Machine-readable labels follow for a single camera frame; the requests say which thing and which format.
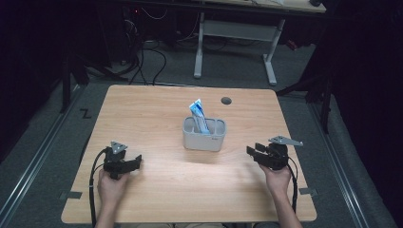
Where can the person's right hand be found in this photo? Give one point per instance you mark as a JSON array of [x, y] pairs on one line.
[[277, 180]]

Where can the black metal stand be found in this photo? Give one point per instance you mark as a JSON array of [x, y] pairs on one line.
[[66, 85], [325, 101]]

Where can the person's left hand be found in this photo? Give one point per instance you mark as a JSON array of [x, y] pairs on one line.
[[111, 190]]

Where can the blue and white toothpaste tube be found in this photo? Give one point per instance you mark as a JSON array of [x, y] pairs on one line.
[[199, 115]]

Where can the white desk frame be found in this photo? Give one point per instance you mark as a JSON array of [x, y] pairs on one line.
[[237, 30]]

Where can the grey tape strip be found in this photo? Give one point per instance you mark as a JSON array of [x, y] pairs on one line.
[[308, 191]]

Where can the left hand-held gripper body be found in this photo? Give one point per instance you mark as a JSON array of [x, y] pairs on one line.
[[114, 161]]

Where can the grey plastic holder box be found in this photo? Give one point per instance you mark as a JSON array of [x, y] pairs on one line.
[[203, 141]]

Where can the small red object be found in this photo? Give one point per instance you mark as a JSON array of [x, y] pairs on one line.
[[292, 45]]

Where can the metal floor rail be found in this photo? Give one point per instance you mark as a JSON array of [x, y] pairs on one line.
[[34, 158], [340, 167]]

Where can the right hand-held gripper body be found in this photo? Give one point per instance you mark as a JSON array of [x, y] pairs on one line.
[[276, 156]]

